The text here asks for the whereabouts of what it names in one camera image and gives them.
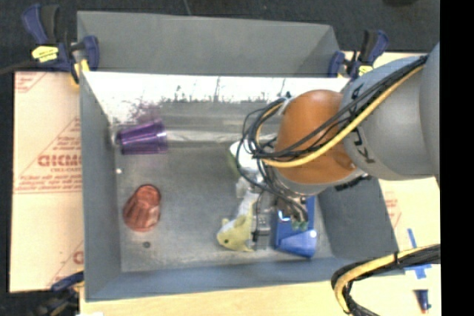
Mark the grey metal bin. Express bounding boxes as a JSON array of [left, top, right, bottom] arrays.
[[76, 10, 405, 303]]

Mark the purple plastic cup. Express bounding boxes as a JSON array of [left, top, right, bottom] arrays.
[[116, 119, 170, 156]]

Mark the blue box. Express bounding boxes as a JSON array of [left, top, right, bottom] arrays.
[[273, 195, 319, 260]]

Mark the brown cardboard board, red print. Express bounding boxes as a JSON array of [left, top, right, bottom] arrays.
[[7, 50, 441, 294]]

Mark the white and green round object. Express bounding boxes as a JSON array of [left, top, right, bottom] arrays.
[[227, 139, 262, 181]]

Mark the red-brown plastic cup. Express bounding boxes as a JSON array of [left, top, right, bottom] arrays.
[[121, 184, 163, 233]]

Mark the yellow-green toy animal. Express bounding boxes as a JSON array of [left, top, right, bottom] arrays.
[[216, 209, 259, 254]]

